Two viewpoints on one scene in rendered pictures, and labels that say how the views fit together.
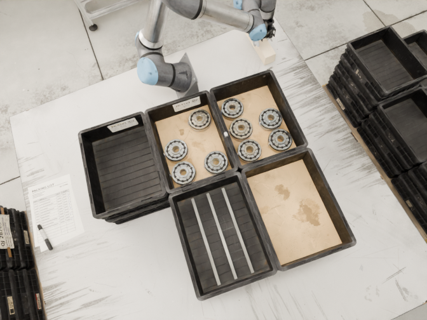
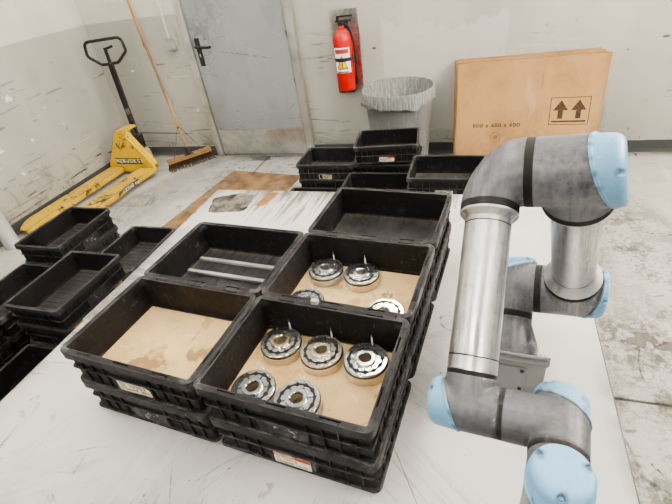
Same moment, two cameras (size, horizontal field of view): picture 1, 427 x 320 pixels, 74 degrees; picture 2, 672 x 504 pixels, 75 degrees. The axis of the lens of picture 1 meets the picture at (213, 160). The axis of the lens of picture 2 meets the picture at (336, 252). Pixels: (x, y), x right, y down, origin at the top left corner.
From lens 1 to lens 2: 1.29 m
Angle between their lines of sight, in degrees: 68
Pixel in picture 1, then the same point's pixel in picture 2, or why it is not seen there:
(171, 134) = (393, 285)
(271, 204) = (202, 334)
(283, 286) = not seen: hidden behind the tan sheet
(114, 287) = (295, 225)
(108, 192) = (371, 220)
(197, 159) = (333, 294)
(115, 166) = (396, 230)
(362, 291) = (43, 398)
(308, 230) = (137, 350)
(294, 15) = not seen: outside the picture
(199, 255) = (238, 256)
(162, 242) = not seen: hidden behind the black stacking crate
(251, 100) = (361, 408)
